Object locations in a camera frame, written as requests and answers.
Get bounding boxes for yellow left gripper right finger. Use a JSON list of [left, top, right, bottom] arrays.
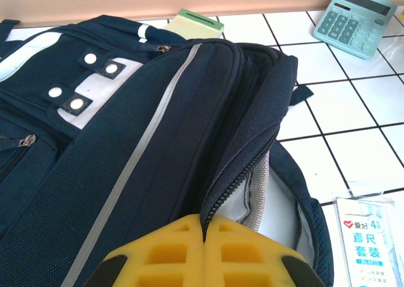
[[203, 216, 328, 287]]

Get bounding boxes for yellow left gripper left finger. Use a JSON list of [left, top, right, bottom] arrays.
[[85, 213, 206, 287]]

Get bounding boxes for navy blue backpack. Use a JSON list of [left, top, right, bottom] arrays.
[[0, 14, 335, 287]]

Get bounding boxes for pale green notepad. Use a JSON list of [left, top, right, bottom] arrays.
[[165, 8, 225, 40]]

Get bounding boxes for teal calculator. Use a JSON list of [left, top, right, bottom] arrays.
[[312, 0, 398, 60]]

